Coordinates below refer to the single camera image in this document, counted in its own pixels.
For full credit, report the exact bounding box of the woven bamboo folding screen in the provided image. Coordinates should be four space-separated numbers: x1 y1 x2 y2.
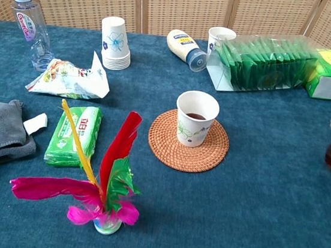
0 0 331 62

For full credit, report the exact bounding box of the crumpled white snack bag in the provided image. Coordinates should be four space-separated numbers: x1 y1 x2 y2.
24 42 115 104

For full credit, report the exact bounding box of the blue tablecloth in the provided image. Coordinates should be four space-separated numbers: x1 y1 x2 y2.
0 12 331 248

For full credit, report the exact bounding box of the mayonnaise squeeze bottle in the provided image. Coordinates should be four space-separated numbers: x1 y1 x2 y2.
163 28 210 74

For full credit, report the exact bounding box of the colourful feather shuttlecock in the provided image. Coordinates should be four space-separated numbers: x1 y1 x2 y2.
4 93 153 239

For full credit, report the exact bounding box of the clear box of green sachets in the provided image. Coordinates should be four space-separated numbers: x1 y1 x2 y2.
203 23 324 104

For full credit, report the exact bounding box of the small white flat box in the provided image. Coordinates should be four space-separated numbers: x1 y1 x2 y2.
21 110 49 138

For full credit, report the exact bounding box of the clear water bottle white cap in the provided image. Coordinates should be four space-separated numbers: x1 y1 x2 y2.
2 0 62 74

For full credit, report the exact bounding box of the paper cup with green flower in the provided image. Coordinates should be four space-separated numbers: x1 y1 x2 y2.
171 88 222 151

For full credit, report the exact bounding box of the green tissue pack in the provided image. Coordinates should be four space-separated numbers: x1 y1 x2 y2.
43 100 105 173

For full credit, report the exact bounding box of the round woven rattan coaster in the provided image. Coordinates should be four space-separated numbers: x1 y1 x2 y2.
144 106 233 177

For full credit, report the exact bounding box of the stack of inverted paper cups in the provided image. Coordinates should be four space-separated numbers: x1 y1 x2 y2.
96 15 136 72

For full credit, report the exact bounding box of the paper cup with blue flower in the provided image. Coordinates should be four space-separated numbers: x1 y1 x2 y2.
205 25 237 59

